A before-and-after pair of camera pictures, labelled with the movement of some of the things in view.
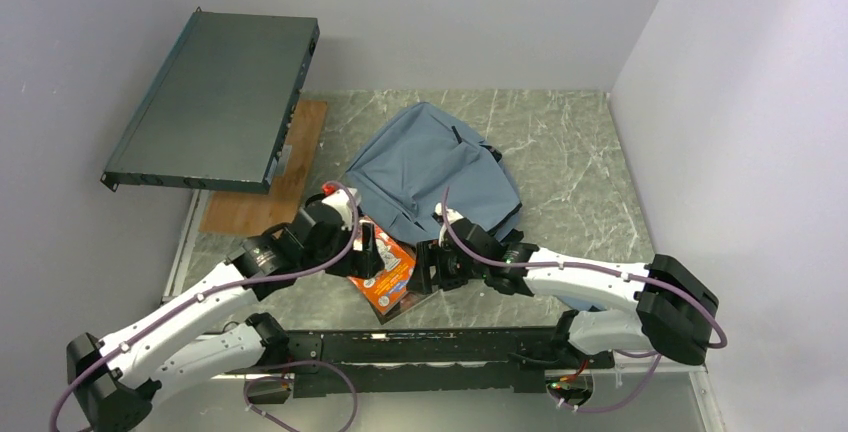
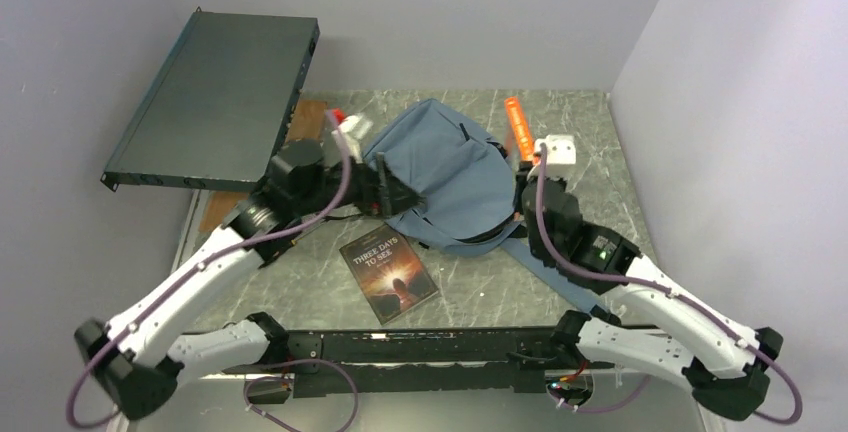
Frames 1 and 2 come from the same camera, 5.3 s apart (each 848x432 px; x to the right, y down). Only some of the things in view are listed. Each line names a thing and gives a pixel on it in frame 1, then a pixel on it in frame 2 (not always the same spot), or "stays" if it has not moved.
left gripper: (364, 262) to (383, 192)
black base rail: (422, 361) stays
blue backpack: (423, 164) stays
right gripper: (431, 253) to (525, 168)
